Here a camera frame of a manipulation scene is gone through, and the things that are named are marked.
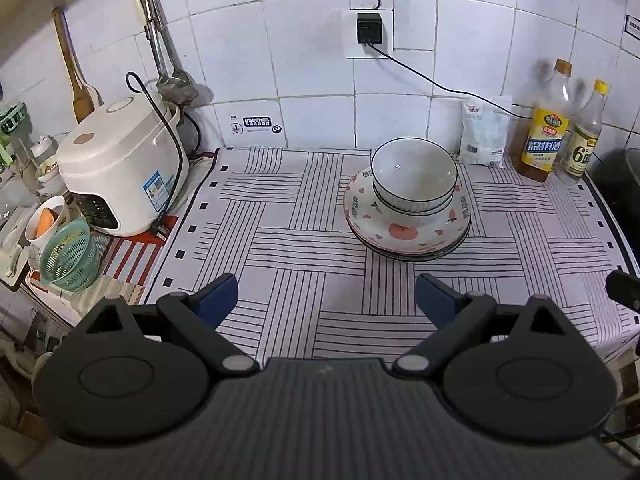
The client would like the pink rabbit carrot plate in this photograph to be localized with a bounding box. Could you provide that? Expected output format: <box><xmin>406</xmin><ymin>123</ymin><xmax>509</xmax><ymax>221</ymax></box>
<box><xmin>343</xmin><ymin>168</ymin><xmax>471</xmax><ymax>261</ymax></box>

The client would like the large white ribbed bowl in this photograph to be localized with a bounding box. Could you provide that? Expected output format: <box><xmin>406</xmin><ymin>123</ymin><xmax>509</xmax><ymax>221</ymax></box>
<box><xmin>371</xmin><ymin>138</ymin><xmax>458</xmax><ymax>207</ymax></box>

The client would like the blue fried egg plate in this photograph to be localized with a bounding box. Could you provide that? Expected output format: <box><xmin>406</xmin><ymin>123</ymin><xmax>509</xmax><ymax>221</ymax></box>
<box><xmin>361</xmin><ymin>240</ymin><xmax>463</xmax><ymax>262</ymax></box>

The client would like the small white ribbed bowl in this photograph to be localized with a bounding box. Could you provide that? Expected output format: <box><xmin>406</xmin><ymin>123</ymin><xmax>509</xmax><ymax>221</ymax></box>
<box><xmin>372</xmin><ymin>200</ymin><xmax>448</xmax><ymax>228</ymax></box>

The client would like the white sun print plate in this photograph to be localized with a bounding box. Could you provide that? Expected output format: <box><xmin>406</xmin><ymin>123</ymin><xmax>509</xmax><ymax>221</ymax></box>
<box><xmin>352</xmin><ymin>224</ymin><xmax>472</xmax><ymax>255</ymax></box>

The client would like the medium white ribbed bowl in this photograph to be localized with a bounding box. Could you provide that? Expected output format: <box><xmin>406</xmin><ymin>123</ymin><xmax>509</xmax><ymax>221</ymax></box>
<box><xmin>372</xmin><ymin>185</ymin><xmax>454</xmax><ymax>217</ymax></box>

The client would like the red striped cloth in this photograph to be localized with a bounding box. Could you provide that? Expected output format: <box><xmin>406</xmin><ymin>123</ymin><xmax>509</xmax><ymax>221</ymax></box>
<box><xmin>25</xmin><ymin>231</ymin><xmax>164</xmax><ymax>312</ymax></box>

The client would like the black pot with glass lid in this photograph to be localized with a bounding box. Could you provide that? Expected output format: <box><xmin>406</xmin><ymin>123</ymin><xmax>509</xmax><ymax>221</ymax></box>
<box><xmin>594</xmin><ymin>148</ymin><xmax>640</xmax><ymax>245</ymax></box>

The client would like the striped white table cloth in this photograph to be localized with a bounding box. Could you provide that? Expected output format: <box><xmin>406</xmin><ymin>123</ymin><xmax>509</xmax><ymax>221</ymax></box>
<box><xmin>144</xmin><ymin>148</ymin><xmax>639</xmax><ymax>361</ymax></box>

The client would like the green plastic strainer basket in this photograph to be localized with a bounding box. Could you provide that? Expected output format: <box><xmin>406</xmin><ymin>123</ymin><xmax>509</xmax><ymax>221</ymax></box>
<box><xmin>39</xmin><ymin>218</ymin><xmax>100</xmax><ymax>292</ymax></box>

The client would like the yellow cap vinegar bottle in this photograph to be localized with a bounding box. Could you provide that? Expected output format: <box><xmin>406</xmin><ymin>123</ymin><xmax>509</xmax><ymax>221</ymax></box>
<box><xmin>556</xmin><ymin>79</ymin><xmax>608</xmax><ymax>185</ymax></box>

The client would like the white rice cooker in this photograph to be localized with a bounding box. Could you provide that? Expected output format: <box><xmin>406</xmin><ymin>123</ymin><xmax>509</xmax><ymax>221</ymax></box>
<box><xmin>56</xmin><ymin>93</ymin><xmax>189</xmax><ymax>237</ymax></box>

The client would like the white cup with orange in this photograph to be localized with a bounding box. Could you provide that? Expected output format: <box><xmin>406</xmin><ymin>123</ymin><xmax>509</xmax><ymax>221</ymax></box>
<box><xmin>25</xmin><ymin>195</ymin><xmax>70</xmax><ymax>252</ymax></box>

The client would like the yellow label cooking wine bottle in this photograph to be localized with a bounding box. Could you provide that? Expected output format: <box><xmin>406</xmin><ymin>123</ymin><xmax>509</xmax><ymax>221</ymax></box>
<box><xmin>516</xmin><ymin>58</ymin><xmax>572</xmax><ymax>182</ymax></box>

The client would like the white salt bag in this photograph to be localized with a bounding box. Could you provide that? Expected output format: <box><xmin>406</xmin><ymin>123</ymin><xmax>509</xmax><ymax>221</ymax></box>
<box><xmin>458</xmin><ymin>96</ymin><xmax>512</xmax><ymax>168</ymax></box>

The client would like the metal ladle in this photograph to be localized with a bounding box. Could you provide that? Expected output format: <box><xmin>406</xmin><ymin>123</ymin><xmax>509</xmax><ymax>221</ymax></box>
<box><xmin>134</xmin><ymin>0</ymin><xmax>198</xmax><ymax>106</ymax></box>

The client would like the wooden spatula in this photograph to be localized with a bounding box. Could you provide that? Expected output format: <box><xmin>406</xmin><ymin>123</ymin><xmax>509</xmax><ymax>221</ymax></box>
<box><xmin>52</xmin><ymin>6</ymin><xmax>101</xmax><ymax>124</ymax></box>

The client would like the black plug adapter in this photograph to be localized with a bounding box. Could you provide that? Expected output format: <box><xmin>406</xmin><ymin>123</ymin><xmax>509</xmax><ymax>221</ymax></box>
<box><xmin>356</xmin><ymin>12</ymin><xmax>384</xmax><ymax>46</ymax></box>

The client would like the blue wall sticker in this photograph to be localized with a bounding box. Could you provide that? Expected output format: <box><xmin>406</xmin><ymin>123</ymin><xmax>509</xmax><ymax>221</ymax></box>
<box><xmin>230</xmin><ymin>115</ymin><xmax>283</xmax><ymax>136</ymax></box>

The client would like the rice cooker power cord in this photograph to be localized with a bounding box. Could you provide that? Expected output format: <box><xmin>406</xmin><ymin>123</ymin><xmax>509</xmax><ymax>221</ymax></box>
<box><xmin>124</xmin><ymin>70</ymin><xmax>188</xmax><ymax>241</ymax></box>

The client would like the white wall socket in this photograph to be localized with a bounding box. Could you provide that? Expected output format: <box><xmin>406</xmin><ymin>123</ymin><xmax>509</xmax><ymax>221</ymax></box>
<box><xmin>341</xmin><ymin>10</ymin><xmax>394</xmax><ymax>58</ymax></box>

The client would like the black power cable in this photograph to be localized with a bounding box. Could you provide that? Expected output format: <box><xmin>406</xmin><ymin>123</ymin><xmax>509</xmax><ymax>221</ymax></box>
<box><xmin>304</xmin><ymin>0</ymin><xmax>532</xmax><ymax>120</ymax></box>

